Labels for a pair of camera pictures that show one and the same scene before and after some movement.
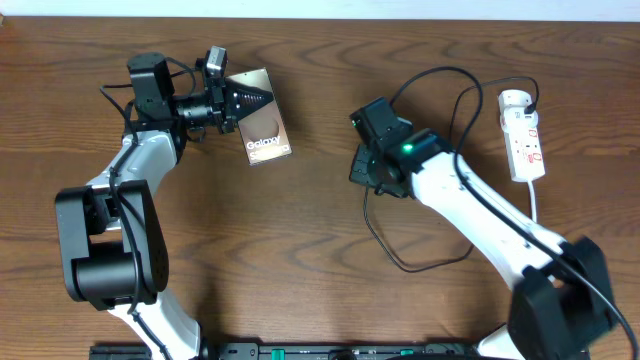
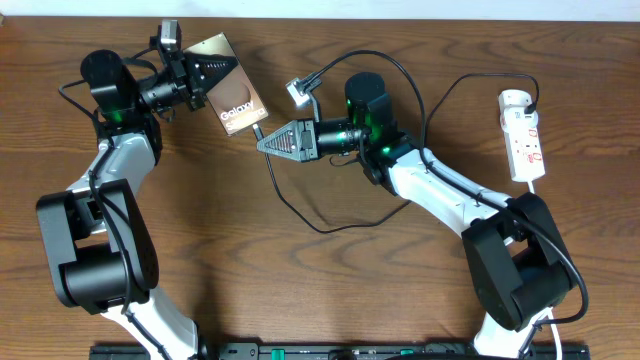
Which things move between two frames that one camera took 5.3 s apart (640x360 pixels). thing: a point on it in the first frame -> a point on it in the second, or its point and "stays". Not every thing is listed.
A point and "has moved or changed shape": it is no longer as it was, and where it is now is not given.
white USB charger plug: [513, 98] stays
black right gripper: [359, 174] -> [306, 146]
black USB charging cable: [419, 269] -> [529, 108]
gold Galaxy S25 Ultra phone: [263, 132] has moved or changed shape
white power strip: [523, 143] stays
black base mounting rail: [301, 350] stays
